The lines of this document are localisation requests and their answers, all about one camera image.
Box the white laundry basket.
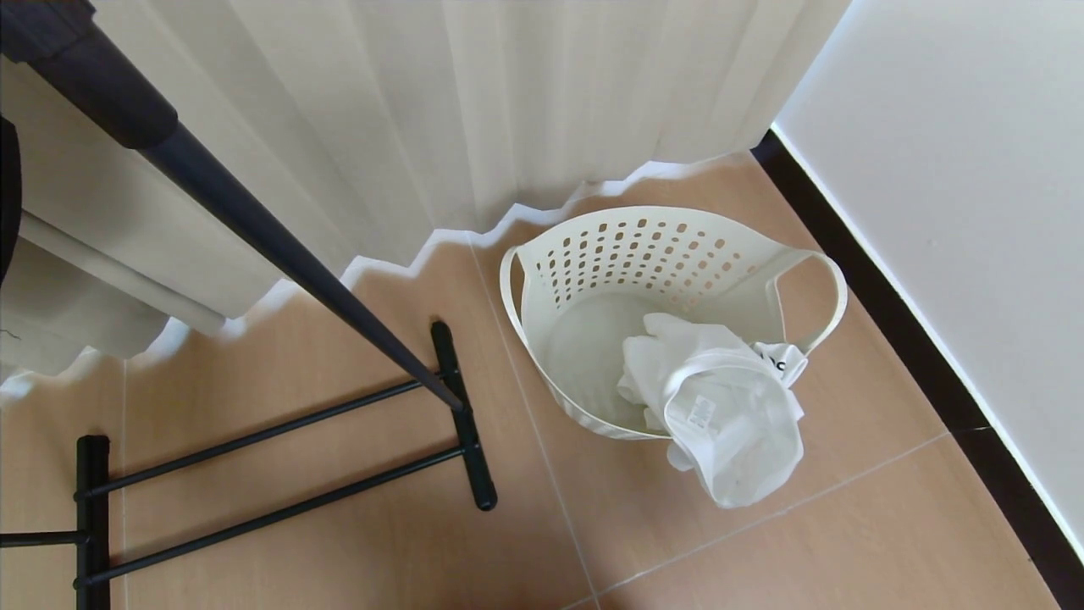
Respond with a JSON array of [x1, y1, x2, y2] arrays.
[[500, 206, 849, 441]]

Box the beige curtain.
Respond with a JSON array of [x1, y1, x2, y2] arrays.
[[0, 0, 852, 384]]

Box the black clothes rack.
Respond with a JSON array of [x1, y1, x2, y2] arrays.
[[0, 0, 499, 610]]

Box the heap of clothes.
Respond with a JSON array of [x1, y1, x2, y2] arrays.
[[617, 313, 810, 510]]

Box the black shorts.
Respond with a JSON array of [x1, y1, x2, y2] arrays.
[[0, 117, 23, 285]]

